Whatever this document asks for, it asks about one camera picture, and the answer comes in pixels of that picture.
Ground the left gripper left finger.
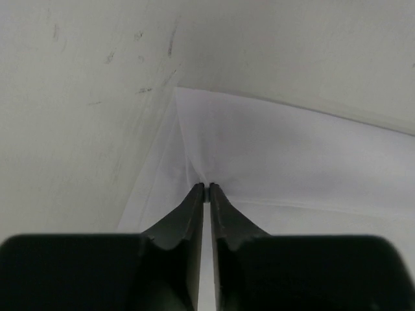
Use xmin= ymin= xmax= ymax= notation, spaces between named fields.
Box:
xmin=129 ymin=183 xmax=204 ymax=310

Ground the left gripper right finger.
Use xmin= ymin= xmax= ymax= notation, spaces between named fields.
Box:
xmin=209 ymin=183 xmax=279 ymax=310

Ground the white t shirt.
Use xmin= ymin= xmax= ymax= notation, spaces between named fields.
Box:
xmin=119 ymin=88 xmax=414 ymax=310

